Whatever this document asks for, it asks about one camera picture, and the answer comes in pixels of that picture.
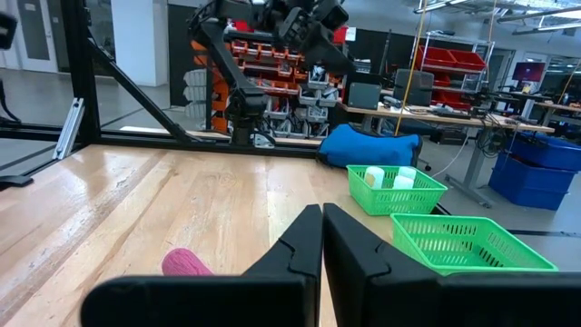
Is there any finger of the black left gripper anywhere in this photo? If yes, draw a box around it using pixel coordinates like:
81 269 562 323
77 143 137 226
310 34 358 74

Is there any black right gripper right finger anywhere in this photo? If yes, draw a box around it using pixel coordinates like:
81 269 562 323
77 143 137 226
322 202 581 327

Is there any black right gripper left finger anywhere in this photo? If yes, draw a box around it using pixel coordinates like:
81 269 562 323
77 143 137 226
80 203 323 327

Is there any white bottle yellow label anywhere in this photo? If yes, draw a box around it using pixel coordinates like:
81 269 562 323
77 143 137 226
363 165 386 190

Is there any orange and grey bin rack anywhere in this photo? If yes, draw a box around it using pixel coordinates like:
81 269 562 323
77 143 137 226
190 17 350 137

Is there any green plastic basket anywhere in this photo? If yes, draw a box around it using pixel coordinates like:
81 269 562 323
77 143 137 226
389 212 559 277
346 163 449 217

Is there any red bin shelf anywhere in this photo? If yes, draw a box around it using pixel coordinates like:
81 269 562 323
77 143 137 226
410 29 496 113

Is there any blue storage bin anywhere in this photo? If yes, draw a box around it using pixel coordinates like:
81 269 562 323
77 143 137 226
487 152 578 213
507 131 581 173

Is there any dark grey equipment case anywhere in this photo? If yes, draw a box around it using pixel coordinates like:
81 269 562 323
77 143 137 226
347 81 382 111

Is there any blue zip pouch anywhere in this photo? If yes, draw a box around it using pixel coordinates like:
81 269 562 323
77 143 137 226
316 123 423 170

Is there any pink bandage roll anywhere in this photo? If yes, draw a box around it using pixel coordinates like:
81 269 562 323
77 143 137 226
161 247 215 277

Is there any wooden office desk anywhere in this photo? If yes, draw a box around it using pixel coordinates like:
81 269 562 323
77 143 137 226
338 102 556 210

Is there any white building column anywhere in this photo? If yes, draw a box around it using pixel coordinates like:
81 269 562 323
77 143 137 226
111 0 170 88

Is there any red screen monitor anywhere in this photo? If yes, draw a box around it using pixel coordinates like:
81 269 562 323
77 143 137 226
511 61 547 84

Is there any yellow hanging cable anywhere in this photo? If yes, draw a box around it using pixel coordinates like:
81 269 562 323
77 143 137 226
392 0 430 137

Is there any black aluminium table frame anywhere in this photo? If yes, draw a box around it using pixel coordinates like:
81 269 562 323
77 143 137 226
0 0 324 190

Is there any silver aluminium bracket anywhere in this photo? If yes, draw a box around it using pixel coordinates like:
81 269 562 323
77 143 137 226
52 97 86 161

